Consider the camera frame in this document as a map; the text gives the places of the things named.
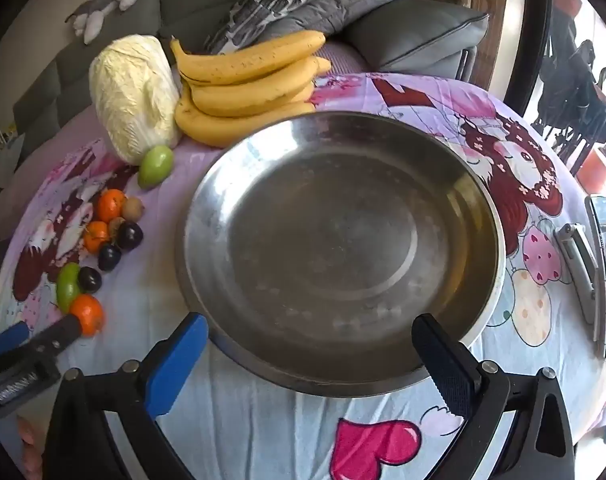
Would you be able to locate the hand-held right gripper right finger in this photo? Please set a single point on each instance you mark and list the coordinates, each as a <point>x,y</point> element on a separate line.
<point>445,370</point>

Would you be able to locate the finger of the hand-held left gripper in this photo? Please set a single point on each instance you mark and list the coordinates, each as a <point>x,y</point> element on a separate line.
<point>10,338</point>
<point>58,336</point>

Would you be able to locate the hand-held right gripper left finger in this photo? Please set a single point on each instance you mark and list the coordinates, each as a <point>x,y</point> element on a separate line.
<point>178,362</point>

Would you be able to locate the small tangerine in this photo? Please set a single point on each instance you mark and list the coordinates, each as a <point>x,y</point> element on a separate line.
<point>97,239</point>
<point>110,205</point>
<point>89,312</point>

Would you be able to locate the green mango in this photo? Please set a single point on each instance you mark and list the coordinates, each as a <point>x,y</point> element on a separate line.
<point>67,287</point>
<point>155,167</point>

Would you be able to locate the dark red cherry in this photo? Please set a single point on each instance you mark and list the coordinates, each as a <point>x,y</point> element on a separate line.
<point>109,257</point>
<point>130,236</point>

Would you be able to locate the stainless steel basin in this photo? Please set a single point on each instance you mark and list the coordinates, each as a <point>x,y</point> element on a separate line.
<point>333,240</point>

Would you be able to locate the person's left hand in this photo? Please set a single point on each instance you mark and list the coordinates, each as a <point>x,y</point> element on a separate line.
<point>32,447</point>

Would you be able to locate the dark plum lower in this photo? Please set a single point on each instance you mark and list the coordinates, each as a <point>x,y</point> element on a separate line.
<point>89,280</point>

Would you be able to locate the brown longan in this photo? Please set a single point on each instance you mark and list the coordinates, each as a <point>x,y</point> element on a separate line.
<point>134,208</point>
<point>116,225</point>

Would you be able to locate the printed pink blanket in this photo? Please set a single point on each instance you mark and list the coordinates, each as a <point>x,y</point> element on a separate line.
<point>283,435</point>

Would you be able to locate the smartphone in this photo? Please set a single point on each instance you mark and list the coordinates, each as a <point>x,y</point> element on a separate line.
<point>605,280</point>

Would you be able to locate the napa cabbage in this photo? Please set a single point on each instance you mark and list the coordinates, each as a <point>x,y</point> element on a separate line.
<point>133,95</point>

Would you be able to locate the orange stool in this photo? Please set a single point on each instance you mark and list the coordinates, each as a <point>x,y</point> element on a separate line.
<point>598,167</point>

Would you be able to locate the bunch of yellow bananas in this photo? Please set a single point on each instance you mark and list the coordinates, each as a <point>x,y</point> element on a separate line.
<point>243,110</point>

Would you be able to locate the black office chair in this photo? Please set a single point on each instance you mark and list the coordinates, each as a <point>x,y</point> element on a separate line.
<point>578,95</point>

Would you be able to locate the grey sofa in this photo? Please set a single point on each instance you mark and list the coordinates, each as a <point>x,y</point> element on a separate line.
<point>193,5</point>

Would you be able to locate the grey quilted pillow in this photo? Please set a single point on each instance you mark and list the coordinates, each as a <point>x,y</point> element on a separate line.
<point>333,7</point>

